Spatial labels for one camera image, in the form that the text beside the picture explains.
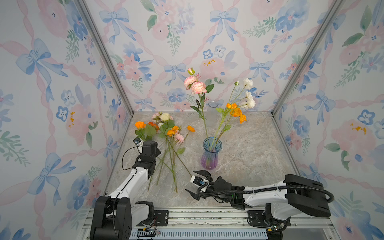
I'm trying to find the orange marigold flower stem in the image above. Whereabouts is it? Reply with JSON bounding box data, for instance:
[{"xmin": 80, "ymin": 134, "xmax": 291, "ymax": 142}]
[{"xmin": 135, "ymin": 118, "xmax": 171, "ymax": 189}]

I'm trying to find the blue purple glass vase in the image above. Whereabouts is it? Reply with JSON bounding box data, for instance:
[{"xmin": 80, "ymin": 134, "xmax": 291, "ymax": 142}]
[{"xmin": 201, "ymin": 137, "xmax": 223, "ymax": 170}]

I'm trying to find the orange poppy flower stem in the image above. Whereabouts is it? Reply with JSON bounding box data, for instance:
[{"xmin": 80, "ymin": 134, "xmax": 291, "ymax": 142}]
[{"xmin": 211, "ymin": 101, "xmax": 248, "ymax": 150}]

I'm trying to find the white flower stem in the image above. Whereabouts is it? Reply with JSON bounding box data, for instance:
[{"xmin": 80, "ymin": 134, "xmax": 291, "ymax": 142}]
[{"xmin": 209, "ymin": 77, "xmax": 257, "ymax": 151}]

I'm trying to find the pink rose flower stem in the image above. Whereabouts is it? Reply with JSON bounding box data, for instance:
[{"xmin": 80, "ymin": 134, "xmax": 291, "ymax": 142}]
[{"xmin": 184, "ymin": 68, "xmax": 214, "ymax": 138}]

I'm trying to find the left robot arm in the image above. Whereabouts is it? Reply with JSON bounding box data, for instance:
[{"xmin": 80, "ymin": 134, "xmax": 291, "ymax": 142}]
[{"xmin": 89, "ymin": 141, "xmax": 161, "ymax": 240}]

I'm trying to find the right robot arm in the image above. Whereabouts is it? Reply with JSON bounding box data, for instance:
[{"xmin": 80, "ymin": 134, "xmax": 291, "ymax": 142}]
[{"xmin": 189, "ymin": 170, "xmax": 335, "ymax": 222}]

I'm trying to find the clear frosted glass vase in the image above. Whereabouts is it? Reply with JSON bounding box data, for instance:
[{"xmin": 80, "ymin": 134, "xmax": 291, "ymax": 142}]
[{"xmin": 206, "ymin": 101, "xmax": 219, "ymax": 128}]

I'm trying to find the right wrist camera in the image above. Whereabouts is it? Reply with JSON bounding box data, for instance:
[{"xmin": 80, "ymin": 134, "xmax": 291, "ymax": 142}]
[{"xmin": 190, "ymin": 176, "xmax": 210, "ymax": 193}]

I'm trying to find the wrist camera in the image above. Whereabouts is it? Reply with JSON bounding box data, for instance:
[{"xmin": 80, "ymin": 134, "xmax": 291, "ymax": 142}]
[
  {"xmin": 190, "ymin": 176, "xmax": 210, "ymax": 193},
  {"xmin": 133, "ymin": 137, "xmax": 144, "ymax": 147}
]

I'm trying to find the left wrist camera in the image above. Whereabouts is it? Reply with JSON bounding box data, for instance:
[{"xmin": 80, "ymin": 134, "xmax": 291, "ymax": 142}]
[{"xmin": 133, "ymin": 137, "xmax": 144, "ymax": 147}]

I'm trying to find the aluminium front rail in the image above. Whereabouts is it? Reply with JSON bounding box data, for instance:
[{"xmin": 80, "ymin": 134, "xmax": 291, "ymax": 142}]
[{"xmin": 76, "ymin": 206, "xmax": 341, "ymax": 240}]

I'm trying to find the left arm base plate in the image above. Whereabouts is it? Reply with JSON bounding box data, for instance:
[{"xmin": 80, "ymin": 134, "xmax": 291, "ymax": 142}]
[{"xmin": 138, "ymin": 210, "xmax": 169, "ymax": 228}]

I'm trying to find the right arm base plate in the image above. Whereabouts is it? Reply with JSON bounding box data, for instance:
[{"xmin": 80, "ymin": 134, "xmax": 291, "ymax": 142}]
[{"xmin": 247, "ymin": 210, "xmax": 291, "ymax": 229}]

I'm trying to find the left corner aluminium post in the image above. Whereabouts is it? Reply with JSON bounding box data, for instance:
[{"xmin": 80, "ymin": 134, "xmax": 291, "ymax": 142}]
[{"xmin": 74, "ymin": 0, "xmax": 134, "ymax": 117}]

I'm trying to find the corner aluminium post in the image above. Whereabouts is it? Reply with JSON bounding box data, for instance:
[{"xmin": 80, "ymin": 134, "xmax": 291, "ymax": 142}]
[
  {"xmin": 271, "ymin": 0, "xmax": 345, "ymax": 117},
  {"xmin": 74, "ymin": 0, "xmax": 134, "ymax": 117}
]

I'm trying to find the right corner aluminium post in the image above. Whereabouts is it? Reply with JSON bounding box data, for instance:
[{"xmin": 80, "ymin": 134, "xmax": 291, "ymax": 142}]
[{"xmin": 271, "ymin": 0, "xmax": 345, "ymax": 117}]

